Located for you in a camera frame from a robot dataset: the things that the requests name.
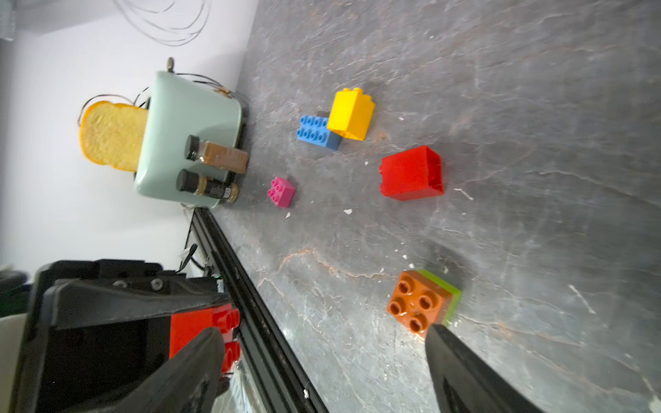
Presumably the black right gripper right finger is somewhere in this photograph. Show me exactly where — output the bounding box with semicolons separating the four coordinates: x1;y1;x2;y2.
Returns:
425;325;540;412

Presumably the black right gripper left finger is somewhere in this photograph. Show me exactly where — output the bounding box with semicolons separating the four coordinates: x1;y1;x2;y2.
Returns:
68;327;227;412

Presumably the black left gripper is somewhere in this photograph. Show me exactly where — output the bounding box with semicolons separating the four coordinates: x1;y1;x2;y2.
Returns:
9;260;229;412

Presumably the red lego brick front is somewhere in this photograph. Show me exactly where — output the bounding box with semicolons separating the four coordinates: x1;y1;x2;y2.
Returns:
169;303;242;373

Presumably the small lime lego brick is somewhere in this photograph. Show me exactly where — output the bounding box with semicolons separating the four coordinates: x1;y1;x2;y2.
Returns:
418;268;462;327

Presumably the orange lego brick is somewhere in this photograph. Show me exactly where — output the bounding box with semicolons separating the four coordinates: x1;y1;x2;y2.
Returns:
387;269;445;341

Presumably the small red lego brick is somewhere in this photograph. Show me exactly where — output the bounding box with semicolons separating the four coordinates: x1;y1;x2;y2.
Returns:
379;146;444;201

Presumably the blue lego brick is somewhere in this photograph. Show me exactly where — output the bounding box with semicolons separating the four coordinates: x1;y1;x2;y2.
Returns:
296;115;342;151

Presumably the yellow lego brick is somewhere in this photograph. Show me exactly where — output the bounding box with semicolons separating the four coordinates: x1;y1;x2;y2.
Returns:
327;88;376;141

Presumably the magenta lego brick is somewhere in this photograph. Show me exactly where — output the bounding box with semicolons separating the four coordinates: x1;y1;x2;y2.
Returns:
268;177;295;208

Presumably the yellow toast slice right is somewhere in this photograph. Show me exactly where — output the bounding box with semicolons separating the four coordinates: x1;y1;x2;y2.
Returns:
79;101;148;172

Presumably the mint green toaster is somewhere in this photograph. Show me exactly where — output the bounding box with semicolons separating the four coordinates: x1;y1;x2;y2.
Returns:
134;57;248;208

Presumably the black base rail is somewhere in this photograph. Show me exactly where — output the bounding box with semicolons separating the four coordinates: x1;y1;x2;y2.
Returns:
187;208;328;412

